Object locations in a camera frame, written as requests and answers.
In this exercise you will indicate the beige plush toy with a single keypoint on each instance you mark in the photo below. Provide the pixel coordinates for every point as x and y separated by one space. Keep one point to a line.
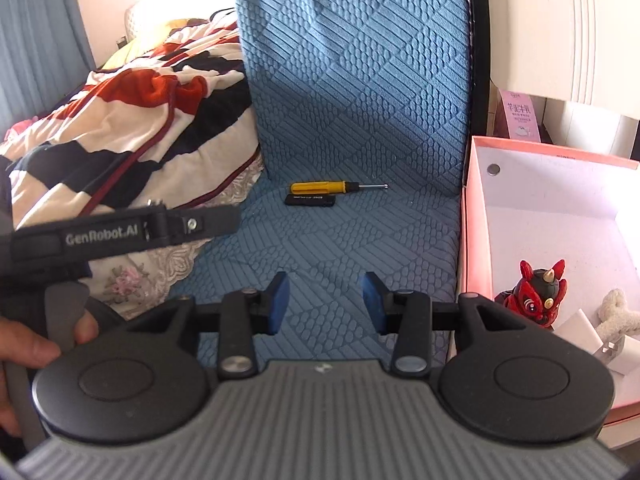
617 317

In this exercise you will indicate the white charger adapter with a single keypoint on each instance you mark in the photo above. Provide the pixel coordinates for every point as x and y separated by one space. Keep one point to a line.
580 332
625 357

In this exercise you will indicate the floral lace bed sheet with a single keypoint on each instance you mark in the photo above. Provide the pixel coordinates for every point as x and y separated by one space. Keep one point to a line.
150 270

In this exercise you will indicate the pink milk carton box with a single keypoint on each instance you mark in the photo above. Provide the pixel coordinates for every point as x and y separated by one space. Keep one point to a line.
522 117

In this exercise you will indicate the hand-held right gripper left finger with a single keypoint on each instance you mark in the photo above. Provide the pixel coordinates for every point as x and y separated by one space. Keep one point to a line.
278 305

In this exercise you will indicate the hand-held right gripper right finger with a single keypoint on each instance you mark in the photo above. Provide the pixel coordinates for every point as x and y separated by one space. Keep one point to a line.
374 305

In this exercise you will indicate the black flash drive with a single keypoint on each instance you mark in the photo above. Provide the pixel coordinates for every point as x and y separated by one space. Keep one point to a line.
310 201

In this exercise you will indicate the person's left hand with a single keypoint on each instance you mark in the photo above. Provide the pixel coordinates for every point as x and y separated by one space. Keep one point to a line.
30 347

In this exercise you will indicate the black frame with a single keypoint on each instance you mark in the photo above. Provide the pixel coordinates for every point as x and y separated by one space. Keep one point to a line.
480 60

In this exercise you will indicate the red white navy striped blanket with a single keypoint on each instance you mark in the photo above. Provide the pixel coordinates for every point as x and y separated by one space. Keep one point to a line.
150 120

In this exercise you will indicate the yellow pillow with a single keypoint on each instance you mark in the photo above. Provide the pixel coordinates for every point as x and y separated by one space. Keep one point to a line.
150 42

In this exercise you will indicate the grey blue curtain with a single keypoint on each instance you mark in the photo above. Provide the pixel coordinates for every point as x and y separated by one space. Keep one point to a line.
40 35

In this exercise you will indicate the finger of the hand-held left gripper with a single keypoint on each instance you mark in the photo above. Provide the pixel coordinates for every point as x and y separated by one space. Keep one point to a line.
210 225

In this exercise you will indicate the blue textured seat cushion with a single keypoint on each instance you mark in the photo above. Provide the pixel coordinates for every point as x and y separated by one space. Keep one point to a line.
360 110

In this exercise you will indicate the pink cardboard shoebox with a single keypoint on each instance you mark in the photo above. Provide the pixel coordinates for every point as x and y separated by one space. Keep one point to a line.
550 240

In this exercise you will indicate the white padded headboard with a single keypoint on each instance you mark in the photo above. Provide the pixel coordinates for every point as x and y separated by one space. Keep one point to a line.
134 22

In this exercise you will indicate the red and black toy figurine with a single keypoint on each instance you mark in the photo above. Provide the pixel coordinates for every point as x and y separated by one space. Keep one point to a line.
535 295

